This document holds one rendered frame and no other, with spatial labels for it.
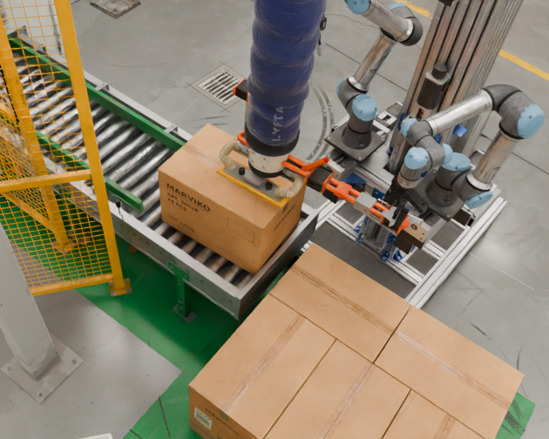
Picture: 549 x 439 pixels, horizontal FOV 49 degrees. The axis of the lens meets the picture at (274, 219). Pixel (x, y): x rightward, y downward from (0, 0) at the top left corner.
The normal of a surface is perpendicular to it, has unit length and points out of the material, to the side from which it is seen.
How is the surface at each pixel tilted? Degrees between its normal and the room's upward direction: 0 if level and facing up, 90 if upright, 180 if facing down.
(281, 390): 0
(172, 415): 0
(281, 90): 99
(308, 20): 80
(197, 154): 0
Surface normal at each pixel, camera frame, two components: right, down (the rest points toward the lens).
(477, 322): 0.10, -0.62
